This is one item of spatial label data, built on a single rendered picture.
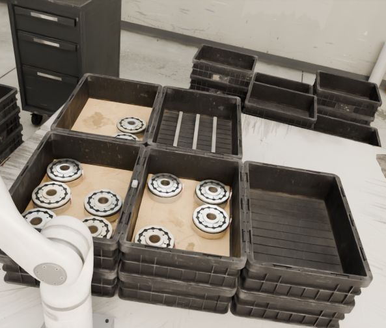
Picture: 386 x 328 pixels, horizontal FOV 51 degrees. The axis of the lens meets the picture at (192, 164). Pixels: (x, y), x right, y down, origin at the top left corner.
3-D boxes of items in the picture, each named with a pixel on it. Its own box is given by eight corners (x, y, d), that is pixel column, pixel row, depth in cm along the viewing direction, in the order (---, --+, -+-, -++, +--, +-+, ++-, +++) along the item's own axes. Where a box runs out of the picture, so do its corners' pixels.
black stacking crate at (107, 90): (143, 174, 131) (145, 145, 124) (51, 159, 131) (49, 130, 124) (160, 111, 163) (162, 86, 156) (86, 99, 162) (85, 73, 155)
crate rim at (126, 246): (245, 270, 94) (247, 263, 93) (117, 251, 94) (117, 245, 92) (241, 165, 126) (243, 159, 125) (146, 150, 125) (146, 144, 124)
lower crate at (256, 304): (340, 334, 108) (357, 309, 101) (228, 318, 107) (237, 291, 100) (315, 225, 139) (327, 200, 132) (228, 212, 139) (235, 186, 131)
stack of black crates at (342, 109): (351, 138, 297) (377, 83, 269) (355, 162, 273) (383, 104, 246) (297, 125, 301) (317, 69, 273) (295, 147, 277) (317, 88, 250)
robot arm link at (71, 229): (43, 207, 73) (51, 272, 83) (21, 245, 65) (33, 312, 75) (94, 214, 73) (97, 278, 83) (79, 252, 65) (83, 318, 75)
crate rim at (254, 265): (371, 289, 95) (375, 282, 94) (245, 270, 94) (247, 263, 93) (336, 179, 127) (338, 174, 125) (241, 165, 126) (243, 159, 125)
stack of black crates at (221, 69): (244, 112, 305) (258, 56, 278) (238, 133, 282) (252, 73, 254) (193, 99, 310) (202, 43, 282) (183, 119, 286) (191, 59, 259)
